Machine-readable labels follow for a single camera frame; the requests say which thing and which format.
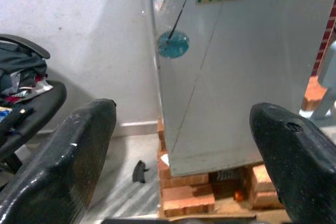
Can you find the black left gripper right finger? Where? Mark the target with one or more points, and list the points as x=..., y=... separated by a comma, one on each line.
x=296, y=161

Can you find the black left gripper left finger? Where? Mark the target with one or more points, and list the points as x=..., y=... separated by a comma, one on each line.
x=60, y=161

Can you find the silver refrigerator door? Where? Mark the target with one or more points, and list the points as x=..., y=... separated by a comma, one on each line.
x=236, y=77

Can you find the red brick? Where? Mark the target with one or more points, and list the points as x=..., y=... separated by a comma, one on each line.
x=261, y=179
x=265, y=199
x=181, y=182
x=187, y=204
x=313, y=93
x=163, y=161

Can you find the black office chair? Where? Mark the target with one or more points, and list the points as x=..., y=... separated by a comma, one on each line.
x=39, y=103

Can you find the brown cardboard sheet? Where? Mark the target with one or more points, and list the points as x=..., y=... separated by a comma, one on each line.
x=236, y=211

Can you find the small black plastic part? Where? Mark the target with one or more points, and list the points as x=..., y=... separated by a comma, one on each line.
x=139, y=172

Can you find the pile of dark clothes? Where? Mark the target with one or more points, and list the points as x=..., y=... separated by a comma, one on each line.
x=23, y=69

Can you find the round teal sticker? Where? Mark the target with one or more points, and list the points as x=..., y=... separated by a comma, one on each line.
x=177, y=47

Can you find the silver refrigerator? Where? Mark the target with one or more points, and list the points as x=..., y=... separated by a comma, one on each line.
x=153, y=24

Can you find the grey metal frame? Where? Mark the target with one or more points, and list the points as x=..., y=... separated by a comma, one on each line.
x=326, y=77

